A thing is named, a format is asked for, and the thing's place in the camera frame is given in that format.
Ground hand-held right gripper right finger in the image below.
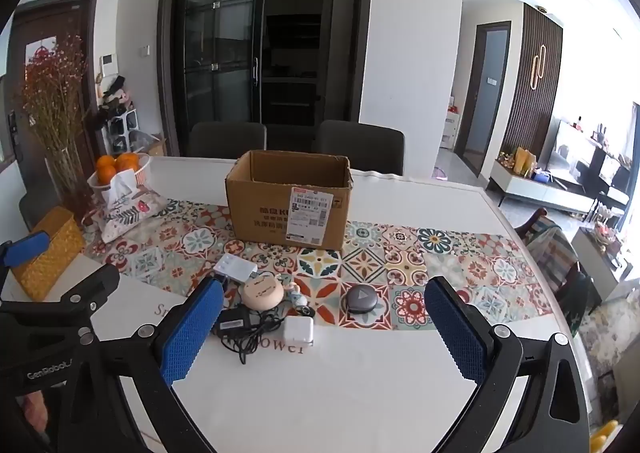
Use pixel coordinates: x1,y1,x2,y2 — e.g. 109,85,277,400
424,276,591,453

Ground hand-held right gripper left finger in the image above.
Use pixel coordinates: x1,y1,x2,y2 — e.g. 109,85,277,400
65,277,224,453

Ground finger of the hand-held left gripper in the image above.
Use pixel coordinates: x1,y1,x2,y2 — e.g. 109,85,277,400
0,231,52,284
0,264,121,334

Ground white charger cube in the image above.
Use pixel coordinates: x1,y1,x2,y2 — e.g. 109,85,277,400
282,315,315,348

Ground figurine keychain with keys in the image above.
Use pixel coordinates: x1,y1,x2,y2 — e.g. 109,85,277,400
285,283,316,319

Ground brown cardboard box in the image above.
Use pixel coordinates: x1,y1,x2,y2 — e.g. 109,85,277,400
225,149,353,252

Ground person's left hand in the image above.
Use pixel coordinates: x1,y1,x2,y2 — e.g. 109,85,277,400
15,390,53,436

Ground yellow woven box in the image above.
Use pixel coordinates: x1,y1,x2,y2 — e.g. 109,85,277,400
10,207,87,301

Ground floral fabric tissue pouch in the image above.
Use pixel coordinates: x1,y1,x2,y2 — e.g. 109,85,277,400
95,170,168,244

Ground beige round compact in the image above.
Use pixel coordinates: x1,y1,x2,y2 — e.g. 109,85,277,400
242,275,283,309

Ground glass vase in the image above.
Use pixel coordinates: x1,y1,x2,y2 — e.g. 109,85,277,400
45,145,93,224

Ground patterned tile-print table runner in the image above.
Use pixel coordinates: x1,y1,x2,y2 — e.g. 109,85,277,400
82,198,556,331

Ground grey round device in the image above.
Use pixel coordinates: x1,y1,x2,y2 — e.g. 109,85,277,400
341,284,382,314

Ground white fruit basket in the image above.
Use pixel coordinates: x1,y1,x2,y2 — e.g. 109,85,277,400
87,154,152,191

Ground chair with striped cushion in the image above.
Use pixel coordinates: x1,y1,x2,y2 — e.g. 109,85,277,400
515,208,601,329

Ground white shoe rack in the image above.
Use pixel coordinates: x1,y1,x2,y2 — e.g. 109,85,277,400
102,108,138,156

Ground dried red flower bouquet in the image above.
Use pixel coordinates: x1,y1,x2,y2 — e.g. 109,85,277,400
20,35,91,154

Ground white television stand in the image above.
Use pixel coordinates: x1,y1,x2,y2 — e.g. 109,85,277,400
490,158,601,214

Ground pile of plush slippers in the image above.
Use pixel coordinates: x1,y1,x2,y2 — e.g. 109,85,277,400
97,75,133,118

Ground yellow toy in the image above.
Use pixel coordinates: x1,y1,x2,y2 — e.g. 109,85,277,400
590,420,626,453

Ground dark grey dining chair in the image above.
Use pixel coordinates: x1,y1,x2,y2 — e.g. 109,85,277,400
189,122,267,158
314,119,406,176

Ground small white cabinet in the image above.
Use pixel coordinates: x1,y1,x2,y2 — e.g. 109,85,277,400
442,108,461,148

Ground brown entrance door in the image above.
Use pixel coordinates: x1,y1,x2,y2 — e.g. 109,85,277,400
10,0,98,164

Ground flat television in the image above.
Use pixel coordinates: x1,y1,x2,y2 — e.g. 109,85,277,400
547,120,601,178

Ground grey interior door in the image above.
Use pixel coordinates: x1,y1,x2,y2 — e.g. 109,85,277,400
455,22,512,158

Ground dark framed glass doors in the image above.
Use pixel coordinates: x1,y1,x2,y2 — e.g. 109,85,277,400
157,0,376,158

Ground black power adapter with cable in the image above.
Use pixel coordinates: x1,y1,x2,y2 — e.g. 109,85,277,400
212,305,291,366

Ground white switch panel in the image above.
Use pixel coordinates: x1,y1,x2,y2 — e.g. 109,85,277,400
213,254,258,282

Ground dark slatted wall panel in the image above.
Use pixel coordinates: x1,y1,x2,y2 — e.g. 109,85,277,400
502,3,563,164

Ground gold loop wall ornament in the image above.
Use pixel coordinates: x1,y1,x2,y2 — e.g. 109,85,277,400
531,45,547,91

